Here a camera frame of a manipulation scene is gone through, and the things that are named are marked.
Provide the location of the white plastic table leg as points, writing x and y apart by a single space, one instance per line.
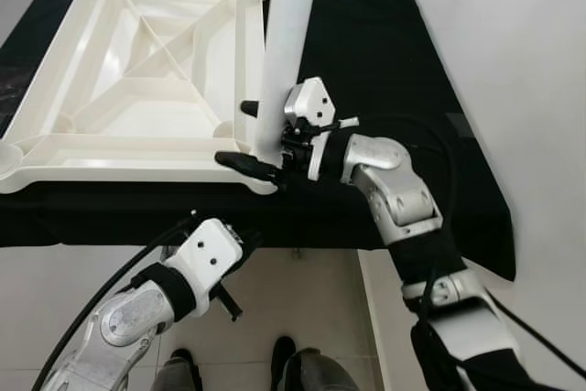
288 43

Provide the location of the white plastic children table top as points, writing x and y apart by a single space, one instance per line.
137 70

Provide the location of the dark left robot foot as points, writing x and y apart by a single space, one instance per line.
186 356

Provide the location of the dark robot foot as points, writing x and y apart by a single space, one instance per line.
282 359
186 356

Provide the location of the dark right robot foot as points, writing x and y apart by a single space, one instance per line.
282 359

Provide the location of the black table cloth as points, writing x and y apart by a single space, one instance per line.
385 61

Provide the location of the small clear tape piece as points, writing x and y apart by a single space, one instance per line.
461 125

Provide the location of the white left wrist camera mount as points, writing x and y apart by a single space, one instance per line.
211 258

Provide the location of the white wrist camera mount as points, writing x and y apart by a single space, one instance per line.
307 103
211 258

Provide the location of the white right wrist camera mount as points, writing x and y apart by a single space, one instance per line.
307 103

